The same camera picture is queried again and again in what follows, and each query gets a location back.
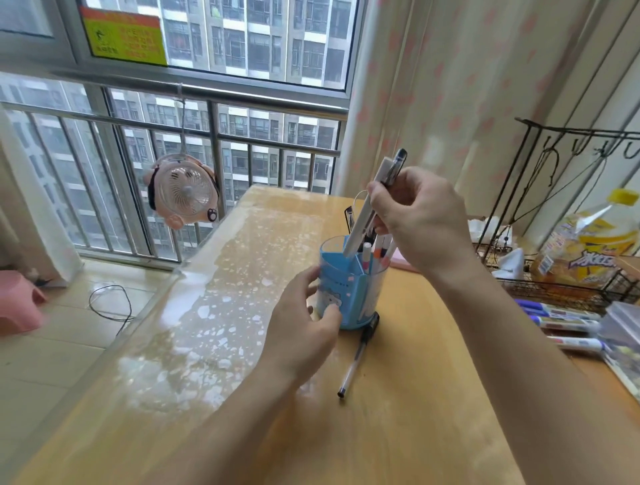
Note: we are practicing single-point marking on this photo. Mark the metal window railing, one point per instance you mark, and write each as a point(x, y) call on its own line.
point(100, 165)

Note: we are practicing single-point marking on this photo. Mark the black capped pen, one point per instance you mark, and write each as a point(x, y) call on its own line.
point(398, 159)

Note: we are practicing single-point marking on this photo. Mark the blue cartoon pen holder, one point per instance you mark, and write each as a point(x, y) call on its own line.
point(357, 300)

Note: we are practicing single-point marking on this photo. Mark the person's left thumb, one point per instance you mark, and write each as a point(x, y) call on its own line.
point(327, 320)

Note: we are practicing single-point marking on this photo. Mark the person's left forearm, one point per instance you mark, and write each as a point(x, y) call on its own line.
point(230, 429)

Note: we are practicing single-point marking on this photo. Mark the pink patterned curtain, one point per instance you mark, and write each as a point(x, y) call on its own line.
point(450, 90)

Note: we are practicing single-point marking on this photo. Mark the white tissue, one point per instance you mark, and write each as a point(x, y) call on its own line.
point(510, 265)

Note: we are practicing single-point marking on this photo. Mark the clear plastic box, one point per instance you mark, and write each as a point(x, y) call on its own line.
point(622, 325)

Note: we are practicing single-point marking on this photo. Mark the person's right forearm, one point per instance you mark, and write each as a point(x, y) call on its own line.
point(520, 379)

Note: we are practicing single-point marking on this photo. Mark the black gel pen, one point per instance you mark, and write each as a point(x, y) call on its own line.
point(357, 357)

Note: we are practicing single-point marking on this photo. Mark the yellow snack bag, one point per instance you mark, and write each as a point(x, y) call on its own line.
point(585, 245)

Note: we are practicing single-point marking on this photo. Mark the yellow and red window sticker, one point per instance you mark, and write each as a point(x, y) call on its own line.
point(125, 37)

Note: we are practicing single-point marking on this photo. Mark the pink notepad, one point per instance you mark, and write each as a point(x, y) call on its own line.
point(400, 262)

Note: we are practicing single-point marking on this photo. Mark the black clip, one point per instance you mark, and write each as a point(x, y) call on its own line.
point(349, 216)

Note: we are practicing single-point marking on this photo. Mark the printed booklet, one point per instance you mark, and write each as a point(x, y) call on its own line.
point(625, 372)

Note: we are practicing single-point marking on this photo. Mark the white sheer curtain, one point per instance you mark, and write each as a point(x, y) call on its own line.
point(35, 220)

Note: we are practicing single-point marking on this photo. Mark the person's left hand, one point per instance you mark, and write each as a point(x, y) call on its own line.
point(295, 335)

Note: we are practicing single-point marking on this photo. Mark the white marker with blue label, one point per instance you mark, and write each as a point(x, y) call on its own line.
point(577, 343)
point(557, 310)
point(565, 324)

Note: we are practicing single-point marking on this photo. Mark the person's right fingers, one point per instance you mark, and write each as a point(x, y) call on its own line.
point(384, 202)

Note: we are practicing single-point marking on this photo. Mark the orange pen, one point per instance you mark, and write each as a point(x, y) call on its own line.
point(378, 250)

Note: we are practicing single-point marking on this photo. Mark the person's right hand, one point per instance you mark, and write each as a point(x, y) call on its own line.
point(430, 225)

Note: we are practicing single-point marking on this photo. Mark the pink plastic stool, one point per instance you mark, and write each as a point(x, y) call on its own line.
point(17, 302)

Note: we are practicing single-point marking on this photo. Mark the white marker pen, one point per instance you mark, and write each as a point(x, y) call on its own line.
point(361, 225)

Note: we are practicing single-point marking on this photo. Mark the pink hanging mini fan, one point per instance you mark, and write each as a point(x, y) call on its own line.
point(184, 191)

